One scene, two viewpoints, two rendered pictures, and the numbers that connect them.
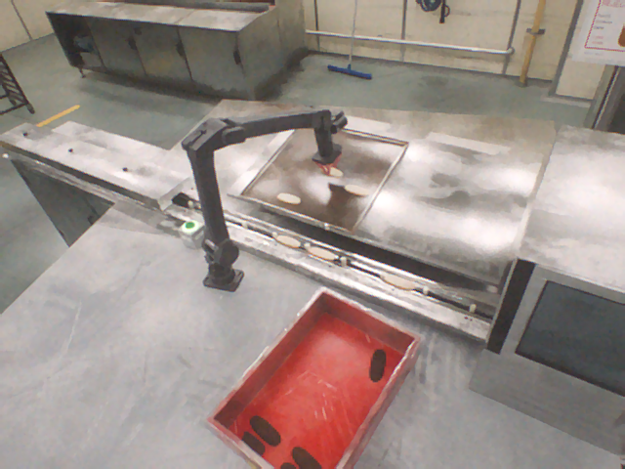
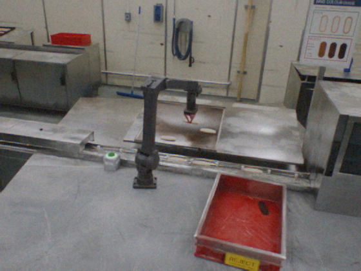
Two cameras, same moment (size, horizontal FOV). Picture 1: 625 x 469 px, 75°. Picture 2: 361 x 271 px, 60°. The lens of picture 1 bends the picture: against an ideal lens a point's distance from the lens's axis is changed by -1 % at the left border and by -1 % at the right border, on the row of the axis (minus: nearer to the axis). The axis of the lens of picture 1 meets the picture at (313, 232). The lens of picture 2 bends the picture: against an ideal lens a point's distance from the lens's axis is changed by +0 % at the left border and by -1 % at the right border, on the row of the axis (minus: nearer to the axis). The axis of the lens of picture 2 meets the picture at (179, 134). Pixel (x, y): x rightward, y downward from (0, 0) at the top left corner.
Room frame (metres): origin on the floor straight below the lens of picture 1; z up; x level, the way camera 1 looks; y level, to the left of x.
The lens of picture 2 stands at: (-0.33, 0.72, 1.74)
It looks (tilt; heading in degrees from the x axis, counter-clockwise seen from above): 25 degrees down; 336
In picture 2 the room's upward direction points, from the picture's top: 2 degrees clockwise
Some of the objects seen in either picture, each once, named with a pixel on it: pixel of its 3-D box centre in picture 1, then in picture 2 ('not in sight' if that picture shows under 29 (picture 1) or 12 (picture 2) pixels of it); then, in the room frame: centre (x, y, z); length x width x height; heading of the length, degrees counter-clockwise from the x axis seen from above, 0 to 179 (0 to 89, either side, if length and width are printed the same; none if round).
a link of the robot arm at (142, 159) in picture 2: (220, 251); (146, 161); (0.97, 0.31, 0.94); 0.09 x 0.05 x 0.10; 129
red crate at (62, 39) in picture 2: not in sight; (71, 39); (4.95, 0.25, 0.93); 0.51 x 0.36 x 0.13; 58
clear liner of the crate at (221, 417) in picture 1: (320, 385); (244, 215); (0.51, 0.03, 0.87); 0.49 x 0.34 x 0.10; 140
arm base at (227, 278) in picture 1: (221, 272); (145, 177); (0.95, 0.32, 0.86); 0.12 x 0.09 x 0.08; 68
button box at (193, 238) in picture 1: (194, 236); (112, 164); (1.17, 0.44, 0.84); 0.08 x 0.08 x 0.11; 54
